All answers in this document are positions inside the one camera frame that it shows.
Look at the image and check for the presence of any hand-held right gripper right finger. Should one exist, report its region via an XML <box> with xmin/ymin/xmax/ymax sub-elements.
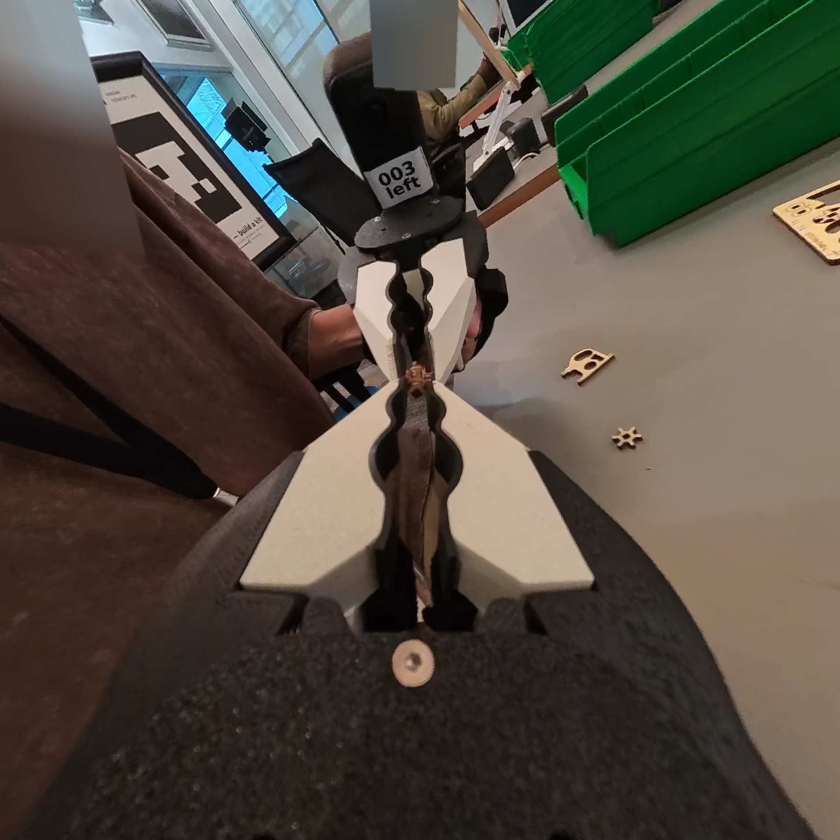
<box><xmin>435</xmin><ymin>382</ymin><xmax>595</xmax><ymax>626</ymax></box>

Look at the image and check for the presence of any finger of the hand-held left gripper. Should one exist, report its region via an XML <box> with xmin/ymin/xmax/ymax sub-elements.
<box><xmin>403</xmin><ymin>239</ymin><xmax>476</xmax><ymax>386</ymax></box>
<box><xmin>353</xmin><ymin>260</ymin><xmax>404</xmax><ymax>386</ymax></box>

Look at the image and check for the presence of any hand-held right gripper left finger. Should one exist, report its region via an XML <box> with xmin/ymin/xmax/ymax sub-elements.
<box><xmin>239</xmin><ymin>382</ymin><xmax>399</xmax><ymax>632</ymax></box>

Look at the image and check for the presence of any person's left forearm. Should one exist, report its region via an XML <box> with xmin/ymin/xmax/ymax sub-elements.
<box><xmin>121</xmin><ymin>151</ymin><xmax>317</xmax><ymax>395</ymax></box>

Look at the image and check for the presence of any grey desk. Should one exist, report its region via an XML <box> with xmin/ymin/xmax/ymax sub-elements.
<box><xmin>453</xmin><ymin>85</ymin><xmax>840</xmax><ymax>840</ymax></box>

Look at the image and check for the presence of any person's left hand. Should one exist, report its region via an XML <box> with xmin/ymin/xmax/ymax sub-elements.
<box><xmin>308</xmin><ymin>307</ymin><xmax>366</xmax><ymax>373</ymax></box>

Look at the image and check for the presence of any black office chair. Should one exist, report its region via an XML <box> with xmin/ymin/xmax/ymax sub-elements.
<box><xmin>262</xmin><ymin>138</ymin><xmax>370</xmax><ymax>258</ymax></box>

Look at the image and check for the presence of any black box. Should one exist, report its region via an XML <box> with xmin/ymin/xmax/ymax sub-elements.
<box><xmin>469</xmin><ymin>147</ymin><xmax>517</xmax><ymax>211</ymax></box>

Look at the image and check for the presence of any bus-shaped wooden piece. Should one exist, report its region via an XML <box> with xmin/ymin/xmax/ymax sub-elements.
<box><xmin>560</xmin><ymin>348</ymin><xmax>616</xmax><ymax>386</ymax></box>

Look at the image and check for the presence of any brown office chair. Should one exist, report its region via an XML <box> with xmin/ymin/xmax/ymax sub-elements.
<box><xmin>323</xmin><ymin>39</ymin><xmax>376</xmax><ymax>166</ymax></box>

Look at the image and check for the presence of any person in brown sweater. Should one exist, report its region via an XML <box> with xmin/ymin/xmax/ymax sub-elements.
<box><xmin>0</xmin><ymin>147</ymin><xmax>339</xmax><ymax>840</ymax></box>

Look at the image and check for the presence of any black white marker board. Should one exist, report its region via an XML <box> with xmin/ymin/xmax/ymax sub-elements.
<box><xmin>88</xmin><ymin>51</ymin><xmax>296</xmax><ymax>271</ymax></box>

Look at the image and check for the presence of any green plastic bin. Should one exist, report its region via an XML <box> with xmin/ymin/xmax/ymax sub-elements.
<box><xmin>586</xmin><ymin>62</ymin><xmax>840</xmax><ymax>248</ymax></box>
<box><xmin>507</xmin><ymin>0</ymin><xmax>660</xmax><ymax>104</ymax></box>
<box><xmin>554</xmin><ymin>0</ymin><xmax>840</xmax><ymax>219</ymax></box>

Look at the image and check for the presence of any wooden cut-out sheet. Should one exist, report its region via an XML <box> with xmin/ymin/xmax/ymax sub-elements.
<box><xmin>772</xmin><ymin>180</ymin><xmax>840</xmax><ymax>266</ymax></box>

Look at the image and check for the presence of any black camera on stand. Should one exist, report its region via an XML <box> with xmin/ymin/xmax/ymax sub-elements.
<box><xmin>222</xmin><ymin>98</ymin><xmax>271</xmax><ymax>156</ymax></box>

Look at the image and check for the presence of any black lanyard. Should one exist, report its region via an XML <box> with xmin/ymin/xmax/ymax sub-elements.
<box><xmin>0</xmin><ymin>315</ymin><xmax>237</xmax><ymax>506</ymax></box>

